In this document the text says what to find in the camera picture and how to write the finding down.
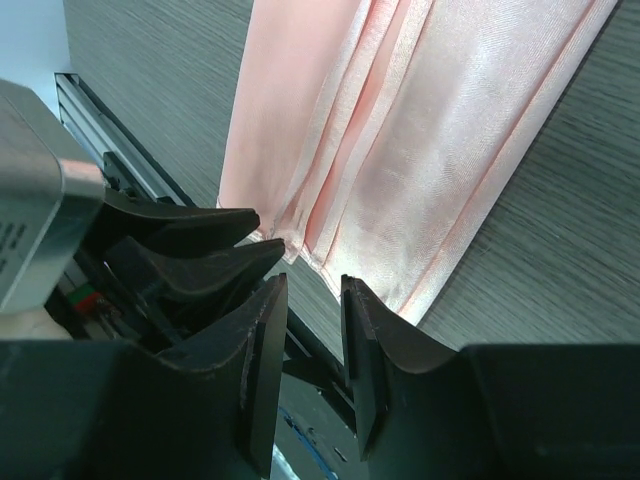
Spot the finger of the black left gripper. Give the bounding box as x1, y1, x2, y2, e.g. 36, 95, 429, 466
105, 237, 285, 344

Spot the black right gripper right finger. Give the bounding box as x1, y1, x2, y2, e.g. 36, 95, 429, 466
341, 276, 639, 479

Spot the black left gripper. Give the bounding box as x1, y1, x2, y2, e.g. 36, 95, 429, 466
1, 80, 260, 314

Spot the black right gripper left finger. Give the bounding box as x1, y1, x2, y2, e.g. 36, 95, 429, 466
1, 275, 288, 479

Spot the pink satin napkin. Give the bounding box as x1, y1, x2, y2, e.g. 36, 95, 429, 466
217, 1, 614, 324

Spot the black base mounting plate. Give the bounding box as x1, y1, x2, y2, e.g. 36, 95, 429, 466
49, 149, 361, 436

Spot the aluminium front rail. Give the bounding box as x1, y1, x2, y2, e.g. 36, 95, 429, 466
54, 74, 194, 206

